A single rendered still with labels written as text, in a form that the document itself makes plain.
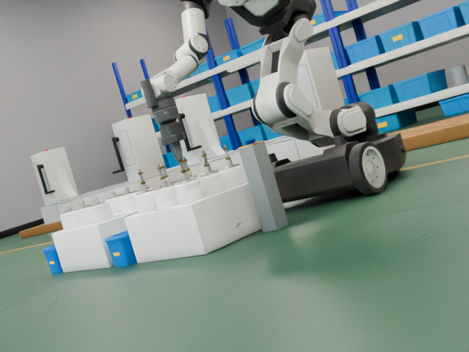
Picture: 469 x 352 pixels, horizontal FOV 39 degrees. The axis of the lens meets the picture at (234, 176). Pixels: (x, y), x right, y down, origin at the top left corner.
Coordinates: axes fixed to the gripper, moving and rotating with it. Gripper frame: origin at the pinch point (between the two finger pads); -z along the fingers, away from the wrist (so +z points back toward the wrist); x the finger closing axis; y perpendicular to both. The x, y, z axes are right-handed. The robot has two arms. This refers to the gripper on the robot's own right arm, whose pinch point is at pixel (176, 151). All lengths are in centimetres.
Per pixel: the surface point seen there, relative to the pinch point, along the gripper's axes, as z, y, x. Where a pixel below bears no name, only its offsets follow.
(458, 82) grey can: -8, -420, 249
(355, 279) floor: -36, 16, -104
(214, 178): -13.2, -10.6, -1.1
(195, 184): -13.0, -0.8, -4.7
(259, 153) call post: -9.0, -24.0, -14.0
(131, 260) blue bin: -35, 18, 31
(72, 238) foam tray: -22, 29, 65
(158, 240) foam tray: -29.0, 12.0, 11.9
